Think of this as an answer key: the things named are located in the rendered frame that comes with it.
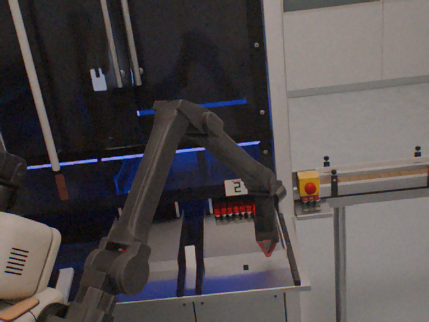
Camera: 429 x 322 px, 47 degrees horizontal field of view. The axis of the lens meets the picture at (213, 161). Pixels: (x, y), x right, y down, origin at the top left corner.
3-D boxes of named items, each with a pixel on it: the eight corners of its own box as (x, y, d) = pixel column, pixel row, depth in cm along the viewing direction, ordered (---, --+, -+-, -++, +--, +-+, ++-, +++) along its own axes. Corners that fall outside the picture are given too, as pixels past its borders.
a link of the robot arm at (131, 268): (152, 85, 111) (189, 82, 105) (184, 117, 121) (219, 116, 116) (77, 280, 94) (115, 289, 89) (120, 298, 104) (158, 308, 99)
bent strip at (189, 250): (187, 261, 160) (184, 246, 157) (196, 260, 159) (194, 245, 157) (185, 289, 147) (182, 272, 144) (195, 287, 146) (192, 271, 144)
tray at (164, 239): (117, 223, 189) (115, 216, 187) (184, 216, 188) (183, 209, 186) (97, 277, 157) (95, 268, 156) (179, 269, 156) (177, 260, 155)
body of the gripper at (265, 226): (275, 224, 155) (274, 203, 152) (279, 241, 145) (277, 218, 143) (255, 226, 155) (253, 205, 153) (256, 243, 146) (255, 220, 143)
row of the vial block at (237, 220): (216, 223, 180) (214, 212, 178) (265, 218, 179) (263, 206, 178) (216, 226, 178) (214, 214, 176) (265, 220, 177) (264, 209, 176)
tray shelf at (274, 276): (105, 229, 190) (104, 225, 189) (288, 211, 186) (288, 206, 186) (71, 312, 145) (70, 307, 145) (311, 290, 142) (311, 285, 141)
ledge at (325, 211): (291, 202, 192) (291, 199, 191) (325, 199, 191) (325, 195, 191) (297, 220, 179) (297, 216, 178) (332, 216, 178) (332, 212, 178)
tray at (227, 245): (205, 215, 187) (203, 207, 185) (274, 207, 186) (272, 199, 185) (204, 268, 155) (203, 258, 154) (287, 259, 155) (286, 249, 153)
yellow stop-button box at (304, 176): (296, 188, 181) (295, 170, 179) (316, 186, 181) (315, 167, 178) (299, 197, 174) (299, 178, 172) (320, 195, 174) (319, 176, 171)
